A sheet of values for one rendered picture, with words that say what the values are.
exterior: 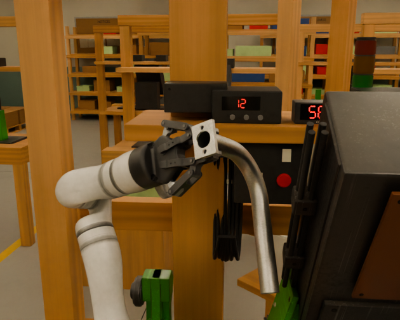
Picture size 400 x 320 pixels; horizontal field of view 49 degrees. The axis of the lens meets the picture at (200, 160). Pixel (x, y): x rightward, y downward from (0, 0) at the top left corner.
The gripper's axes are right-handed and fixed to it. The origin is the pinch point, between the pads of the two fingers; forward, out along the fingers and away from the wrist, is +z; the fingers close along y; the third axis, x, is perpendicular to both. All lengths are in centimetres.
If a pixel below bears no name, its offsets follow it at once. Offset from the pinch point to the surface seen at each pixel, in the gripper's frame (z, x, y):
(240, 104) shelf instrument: -8.9, 27.4, 18.1
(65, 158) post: -59, 16, 18
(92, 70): -694, 551, 516
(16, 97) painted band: -944, 501, 530
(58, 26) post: -46, 5, 48
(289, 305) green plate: -2.9, 23.1, -25.9
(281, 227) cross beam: -21, 61, -6
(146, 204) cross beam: -51, 37, 5
